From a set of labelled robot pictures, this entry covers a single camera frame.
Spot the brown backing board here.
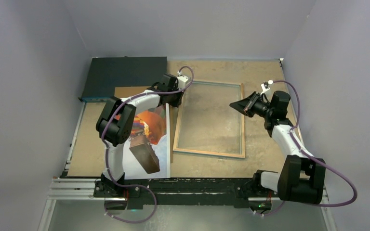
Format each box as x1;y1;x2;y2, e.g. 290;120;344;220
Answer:
114;86;173;163

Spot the dark blue flat box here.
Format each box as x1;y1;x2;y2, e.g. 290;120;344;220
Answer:
79;56;168;102

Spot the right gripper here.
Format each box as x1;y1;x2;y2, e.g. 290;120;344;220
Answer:
229;91;274;118

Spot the black aluminium mounting rail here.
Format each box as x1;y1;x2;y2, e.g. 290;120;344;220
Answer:
47;177;329;211

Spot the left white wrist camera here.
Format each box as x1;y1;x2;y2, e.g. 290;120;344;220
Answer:
177;71;190;90

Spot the hot air balloon photo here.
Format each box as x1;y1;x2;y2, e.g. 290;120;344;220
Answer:
123;105;171;180

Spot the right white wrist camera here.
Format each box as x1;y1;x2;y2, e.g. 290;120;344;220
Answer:
260;80;274;96

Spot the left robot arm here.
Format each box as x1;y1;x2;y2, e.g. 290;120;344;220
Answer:
96;73;192;197

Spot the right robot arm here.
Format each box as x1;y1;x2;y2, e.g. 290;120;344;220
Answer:
230;91;326;205

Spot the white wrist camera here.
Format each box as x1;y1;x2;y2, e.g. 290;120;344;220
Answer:
177;71;190;90
260;80;274;96

